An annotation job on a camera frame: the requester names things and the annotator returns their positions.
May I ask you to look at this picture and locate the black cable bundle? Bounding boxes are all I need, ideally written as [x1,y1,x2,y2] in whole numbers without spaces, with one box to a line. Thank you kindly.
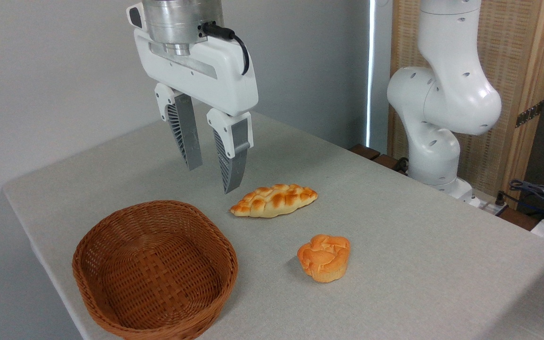
[496,178,544,222]

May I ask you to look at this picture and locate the grey tablecloth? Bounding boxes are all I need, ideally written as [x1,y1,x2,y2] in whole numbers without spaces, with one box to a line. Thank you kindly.
[2,99,544,340]

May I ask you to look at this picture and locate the white power strip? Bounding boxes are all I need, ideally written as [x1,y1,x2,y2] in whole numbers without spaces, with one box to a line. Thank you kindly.
[470,196,509,216]

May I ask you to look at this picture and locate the brown wicker basket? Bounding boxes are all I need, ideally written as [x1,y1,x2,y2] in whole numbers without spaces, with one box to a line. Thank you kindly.
[72,200,238,340]

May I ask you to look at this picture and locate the black screen hinge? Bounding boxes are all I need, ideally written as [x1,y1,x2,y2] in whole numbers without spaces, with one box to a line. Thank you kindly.
[516,101,544,128]

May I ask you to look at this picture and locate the dark brown wooden board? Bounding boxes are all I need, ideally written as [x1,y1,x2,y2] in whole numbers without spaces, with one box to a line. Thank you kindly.
[372,154,407,175]
[498,207,541,232]
[349,144,381,160]

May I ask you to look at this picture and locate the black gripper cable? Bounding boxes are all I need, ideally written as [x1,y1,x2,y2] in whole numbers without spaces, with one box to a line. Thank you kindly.
[200,22,250,76]

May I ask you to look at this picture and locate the long braided bread loaf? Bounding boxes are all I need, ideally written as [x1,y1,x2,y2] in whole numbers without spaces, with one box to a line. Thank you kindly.
[229,184,318,218]

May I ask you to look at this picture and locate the round orange bread bun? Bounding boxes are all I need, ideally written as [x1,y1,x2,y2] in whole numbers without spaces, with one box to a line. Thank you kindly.
[297,234,351,283]

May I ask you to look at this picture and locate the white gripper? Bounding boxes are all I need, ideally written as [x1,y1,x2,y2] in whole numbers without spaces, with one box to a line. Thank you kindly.
[127,2,259,195]

